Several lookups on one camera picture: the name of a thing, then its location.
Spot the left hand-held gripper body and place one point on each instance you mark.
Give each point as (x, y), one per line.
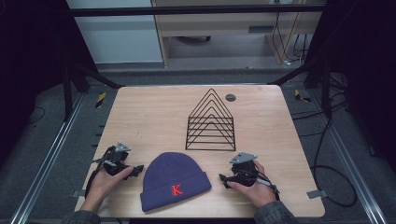
(114, 160)

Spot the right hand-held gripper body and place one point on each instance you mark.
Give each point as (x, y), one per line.
(243, 170)

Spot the purple knit beanie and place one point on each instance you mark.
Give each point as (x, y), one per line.
(174, 182)

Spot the person's right hand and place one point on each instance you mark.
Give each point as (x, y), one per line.
(255, 189)

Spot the person's left hand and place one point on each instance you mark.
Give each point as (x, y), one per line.
(104, 185)

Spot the yellow black striped tape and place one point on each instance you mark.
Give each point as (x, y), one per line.
(100, 100)
(301, 95)

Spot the grey round table grommet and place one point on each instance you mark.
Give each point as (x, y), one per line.
(230, 97)

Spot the black metal stand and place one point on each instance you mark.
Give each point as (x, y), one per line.
(74, 84)
(314, 81)

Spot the white cabinet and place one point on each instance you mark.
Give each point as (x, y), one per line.
(118, 34)

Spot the grey table bracket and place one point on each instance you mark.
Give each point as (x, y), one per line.
(317, 194)
(77, 193)

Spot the aluminium frame rail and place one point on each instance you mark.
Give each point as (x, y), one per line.
(46, 158)
(348, 155)

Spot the black horizontal frame bar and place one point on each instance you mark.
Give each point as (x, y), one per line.
(193, 10)

